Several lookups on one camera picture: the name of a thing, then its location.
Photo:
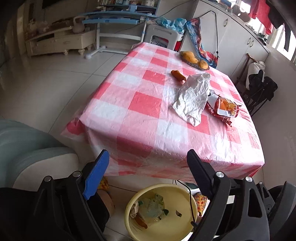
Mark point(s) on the cream TV cabinet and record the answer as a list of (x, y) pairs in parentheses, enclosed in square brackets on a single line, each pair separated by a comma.
[(60, 41)]

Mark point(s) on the black clothes on chair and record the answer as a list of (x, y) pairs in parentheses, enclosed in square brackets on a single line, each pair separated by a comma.
[(261, 87)]

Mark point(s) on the woven fruit basket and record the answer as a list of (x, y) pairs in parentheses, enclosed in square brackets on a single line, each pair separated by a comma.
[(194, 65)]

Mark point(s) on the red snack wrapper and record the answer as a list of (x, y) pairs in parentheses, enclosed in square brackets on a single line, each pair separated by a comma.
[(222, 108)]

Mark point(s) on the white plastic stool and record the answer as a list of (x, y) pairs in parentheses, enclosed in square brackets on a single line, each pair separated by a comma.
[(161, 36)]

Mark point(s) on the red hanging garment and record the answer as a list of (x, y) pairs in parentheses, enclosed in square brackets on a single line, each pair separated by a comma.
[(260, 10)]

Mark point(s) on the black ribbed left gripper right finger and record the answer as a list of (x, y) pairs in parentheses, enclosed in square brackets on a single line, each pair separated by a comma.
[(203, 174)]

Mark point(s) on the red white checkered tablecloth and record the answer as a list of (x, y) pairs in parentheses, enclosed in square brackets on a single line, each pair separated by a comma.
[(131, 116)]

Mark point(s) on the pink kettlebell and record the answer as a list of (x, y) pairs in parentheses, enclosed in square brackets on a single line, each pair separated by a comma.
[(78, 26)]

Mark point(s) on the colourful patterned cloth bag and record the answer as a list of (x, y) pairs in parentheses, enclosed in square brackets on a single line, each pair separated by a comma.
[(194, 31)]

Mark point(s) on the dark wooden folding chair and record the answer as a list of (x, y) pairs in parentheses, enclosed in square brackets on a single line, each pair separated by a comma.
[(251, 66)]

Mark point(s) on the white wall cabinet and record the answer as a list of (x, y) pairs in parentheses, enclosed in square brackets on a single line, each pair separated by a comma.
[(224, 32)]

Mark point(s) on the light blue plastic bag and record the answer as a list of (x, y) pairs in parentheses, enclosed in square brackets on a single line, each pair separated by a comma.
[(177, 25)]

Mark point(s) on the yellow plastic trash basin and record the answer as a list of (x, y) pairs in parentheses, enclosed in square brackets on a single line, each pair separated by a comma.
[(161, 212)]

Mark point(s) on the blue white study desk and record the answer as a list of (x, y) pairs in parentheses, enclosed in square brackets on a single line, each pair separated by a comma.
[(127, 16)]

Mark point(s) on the yellow floral slipper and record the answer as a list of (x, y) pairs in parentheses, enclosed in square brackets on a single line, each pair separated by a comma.
[(201, 202)]

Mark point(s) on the grey green sofa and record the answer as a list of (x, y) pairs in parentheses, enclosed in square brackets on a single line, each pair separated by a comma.
[(28, 155)]

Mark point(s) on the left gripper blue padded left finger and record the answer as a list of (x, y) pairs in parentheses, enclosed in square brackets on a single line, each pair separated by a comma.
[(96, 173)]

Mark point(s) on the orange peel piece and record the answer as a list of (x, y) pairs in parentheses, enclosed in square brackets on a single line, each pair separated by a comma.
[(178, 76)]

